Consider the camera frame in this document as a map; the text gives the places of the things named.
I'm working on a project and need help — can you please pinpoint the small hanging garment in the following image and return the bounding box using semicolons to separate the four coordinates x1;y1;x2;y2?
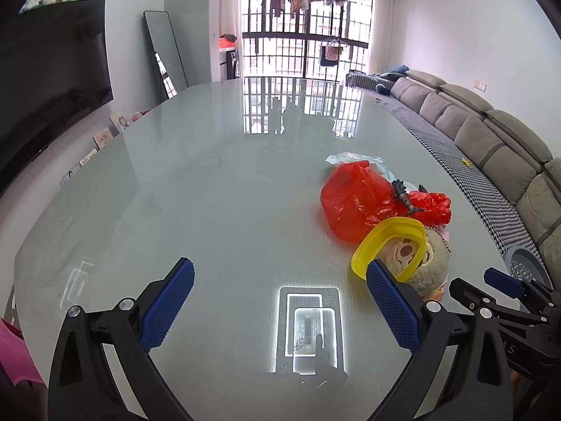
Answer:
319;41;345;69

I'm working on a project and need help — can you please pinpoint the black television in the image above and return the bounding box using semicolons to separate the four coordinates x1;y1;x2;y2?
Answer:
0;0;115;194

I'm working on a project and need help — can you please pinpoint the yellow plastic lid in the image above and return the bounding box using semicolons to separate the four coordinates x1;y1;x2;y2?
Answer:
351;217;428;282

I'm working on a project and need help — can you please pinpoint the grey sofa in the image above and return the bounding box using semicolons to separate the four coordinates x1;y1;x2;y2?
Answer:
387;69;561;275

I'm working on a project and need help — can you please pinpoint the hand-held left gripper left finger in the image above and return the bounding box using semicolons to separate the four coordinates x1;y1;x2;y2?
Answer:
47;257;196;421

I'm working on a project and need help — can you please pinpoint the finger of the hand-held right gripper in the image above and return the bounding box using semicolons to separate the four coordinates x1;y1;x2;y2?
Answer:
483;267;552;306
449;276;527;323

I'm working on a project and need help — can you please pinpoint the standing mirror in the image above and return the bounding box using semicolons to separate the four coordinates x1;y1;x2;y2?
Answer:
143;10;190;101

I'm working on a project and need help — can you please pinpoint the beige plush toy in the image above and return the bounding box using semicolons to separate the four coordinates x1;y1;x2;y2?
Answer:
379;227;452;300

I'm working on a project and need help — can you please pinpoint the pink plastic stool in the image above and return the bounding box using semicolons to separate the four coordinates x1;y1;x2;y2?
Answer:
0;317;45;387

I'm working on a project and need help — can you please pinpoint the red plastic bag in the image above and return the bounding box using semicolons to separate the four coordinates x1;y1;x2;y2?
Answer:
320;162;452;243

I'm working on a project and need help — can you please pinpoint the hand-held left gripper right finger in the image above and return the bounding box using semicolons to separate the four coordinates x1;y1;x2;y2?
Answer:
366;260;514;421

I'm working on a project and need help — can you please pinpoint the houndstooth blanket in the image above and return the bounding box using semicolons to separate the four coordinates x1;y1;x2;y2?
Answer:
346;72;541;265

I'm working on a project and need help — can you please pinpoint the dark cabinet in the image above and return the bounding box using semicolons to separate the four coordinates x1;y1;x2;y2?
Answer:
219;50;241;82

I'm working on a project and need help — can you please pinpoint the grey perforated basket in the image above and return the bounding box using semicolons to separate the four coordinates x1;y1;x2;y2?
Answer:
507;247;549;282

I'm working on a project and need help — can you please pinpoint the window grille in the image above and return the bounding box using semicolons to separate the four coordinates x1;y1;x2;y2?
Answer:
240;0;374;85

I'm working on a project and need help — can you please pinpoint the dark dinosaur toy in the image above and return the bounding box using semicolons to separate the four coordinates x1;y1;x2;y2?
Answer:
391;179;425;217

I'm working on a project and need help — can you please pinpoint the wet wipes packet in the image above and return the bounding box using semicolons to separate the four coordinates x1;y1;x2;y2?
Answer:
325;152;394;183

